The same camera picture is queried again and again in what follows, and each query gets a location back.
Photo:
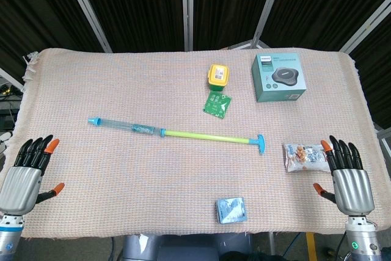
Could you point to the small blue cardboard box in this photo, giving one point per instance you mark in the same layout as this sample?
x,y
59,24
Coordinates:
x,y
231,210

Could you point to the yellow green mini bin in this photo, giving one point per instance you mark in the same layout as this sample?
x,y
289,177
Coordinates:
x,y
218,76

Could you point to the white partition frame post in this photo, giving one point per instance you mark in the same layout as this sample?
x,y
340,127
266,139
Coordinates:
x,y
187,7
366,25
268,4
87,10

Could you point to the pink woven table cloth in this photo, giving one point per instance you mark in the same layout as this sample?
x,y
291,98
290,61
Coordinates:
x,y
137,181

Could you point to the green foil sachet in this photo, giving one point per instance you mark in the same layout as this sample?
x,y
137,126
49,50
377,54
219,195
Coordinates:
x,y
217,104

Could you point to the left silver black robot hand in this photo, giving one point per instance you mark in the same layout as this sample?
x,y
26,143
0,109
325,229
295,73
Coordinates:
x,y
21,184

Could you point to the teal speaker product box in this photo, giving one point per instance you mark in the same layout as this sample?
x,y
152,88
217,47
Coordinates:
x,y
279,74

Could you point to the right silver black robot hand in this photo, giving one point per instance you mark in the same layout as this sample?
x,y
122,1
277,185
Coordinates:
x,y
351,187

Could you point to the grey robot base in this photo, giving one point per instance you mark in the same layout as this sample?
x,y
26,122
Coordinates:
x,y
183,247

